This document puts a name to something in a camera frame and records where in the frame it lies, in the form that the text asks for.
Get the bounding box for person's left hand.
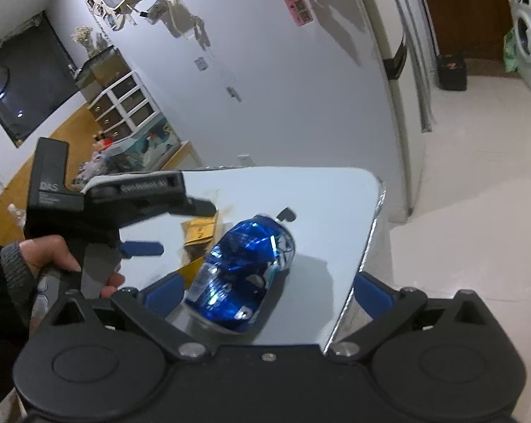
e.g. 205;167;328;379
19;234;126;300

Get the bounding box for white drawer cabinet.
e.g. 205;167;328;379
87;70;154;142

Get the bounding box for black wall television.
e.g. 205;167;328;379
0;11;80;147

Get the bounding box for pink hanging tag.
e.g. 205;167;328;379
284;0;314;26

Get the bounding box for teal printed box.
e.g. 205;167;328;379
102;119;183;173

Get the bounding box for green plastic bag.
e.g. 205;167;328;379
503;29;520;74

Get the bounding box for crushed blue can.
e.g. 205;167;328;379
184;214;298;334

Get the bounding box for person's left forearm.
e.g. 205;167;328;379
0;235;42;341

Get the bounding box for dried flowers in vase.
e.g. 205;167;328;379
72;26;97;58

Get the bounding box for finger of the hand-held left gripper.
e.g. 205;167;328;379
184;197;218;217
119;240;165;258

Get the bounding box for brown wooden door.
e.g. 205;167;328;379
417;0;515;61

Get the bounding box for white washing machine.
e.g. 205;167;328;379
507;0;531;103

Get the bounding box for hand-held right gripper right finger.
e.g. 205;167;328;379
329;272;494;361

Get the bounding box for torn yellow cardboard box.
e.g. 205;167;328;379
177;216;219;287

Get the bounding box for glass tank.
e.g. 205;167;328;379
75;46;130;90

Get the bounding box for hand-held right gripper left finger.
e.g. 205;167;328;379
47;273;207;360

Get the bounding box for white refrigerator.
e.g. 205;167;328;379
349;0;439;223

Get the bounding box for small grey wall pouch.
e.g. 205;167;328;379
140;0;170;24

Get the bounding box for black crate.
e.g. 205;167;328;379
437;55;468;91

